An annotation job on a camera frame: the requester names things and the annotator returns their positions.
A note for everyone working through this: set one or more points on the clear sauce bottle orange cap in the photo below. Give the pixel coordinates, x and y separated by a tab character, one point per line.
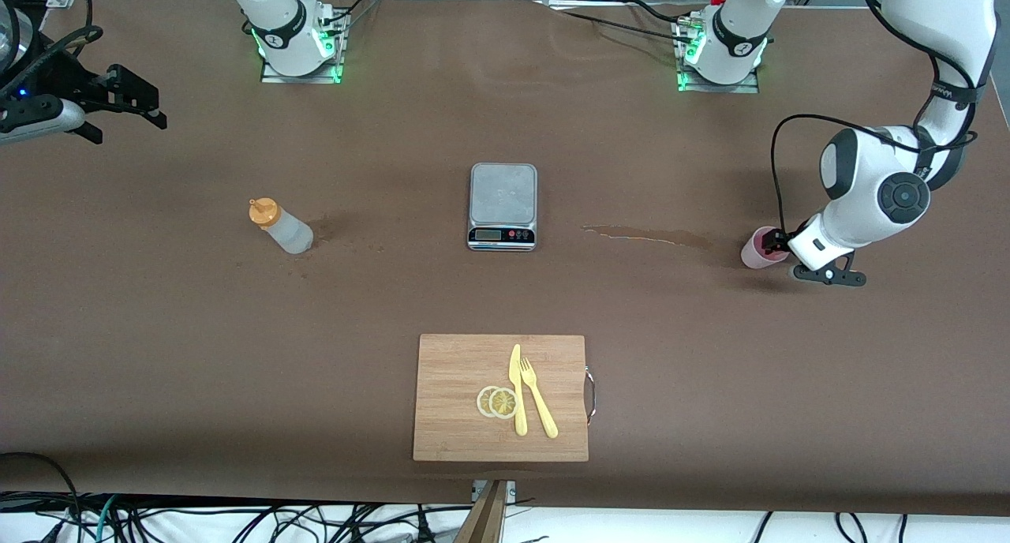
288	234

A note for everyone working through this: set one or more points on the pink plastic cup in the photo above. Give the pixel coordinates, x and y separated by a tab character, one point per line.
756	252

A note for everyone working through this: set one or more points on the silver digital kitchen scale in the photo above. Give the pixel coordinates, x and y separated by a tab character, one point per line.
503	192

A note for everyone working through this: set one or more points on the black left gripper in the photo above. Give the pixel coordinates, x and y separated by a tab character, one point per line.
783	238

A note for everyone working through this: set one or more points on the yellow plastic fork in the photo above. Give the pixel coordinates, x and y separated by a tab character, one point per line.
540	409

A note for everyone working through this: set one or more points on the wooden post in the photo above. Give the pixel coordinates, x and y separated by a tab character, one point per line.
485	519

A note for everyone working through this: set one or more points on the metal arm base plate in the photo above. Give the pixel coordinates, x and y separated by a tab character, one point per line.
718	88
300	79

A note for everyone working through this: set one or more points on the yellow plastic knife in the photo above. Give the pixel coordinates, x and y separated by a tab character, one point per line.
518	393

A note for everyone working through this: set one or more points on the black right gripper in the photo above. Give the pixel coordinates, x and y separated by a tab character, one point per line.
69	83

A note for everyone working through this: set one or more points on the lemon slice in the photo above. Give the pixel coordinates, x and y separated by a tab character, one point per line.
503	403
482	402

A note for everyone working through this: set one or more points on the small metal bracket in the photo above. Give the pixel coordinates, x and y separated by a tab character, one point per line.
511	489

